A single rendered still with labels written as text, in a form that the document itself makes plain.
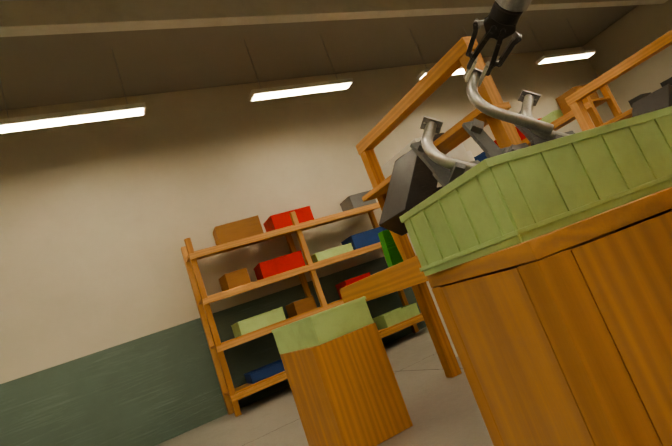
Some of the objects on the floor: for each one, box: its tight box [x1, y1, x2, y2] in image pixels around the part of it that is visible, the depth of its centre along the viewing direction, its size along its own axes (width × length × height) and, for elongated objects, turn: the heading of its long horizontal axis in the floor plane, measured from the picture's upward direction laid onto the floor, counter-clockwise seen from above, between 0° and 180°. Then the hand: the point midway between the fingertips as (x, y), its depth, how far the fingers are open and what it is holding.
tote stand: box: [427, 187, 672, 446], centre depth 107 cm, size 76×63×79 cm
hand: (477, 71), depth 136 cm, fingers closed on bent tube, 3 cm apart
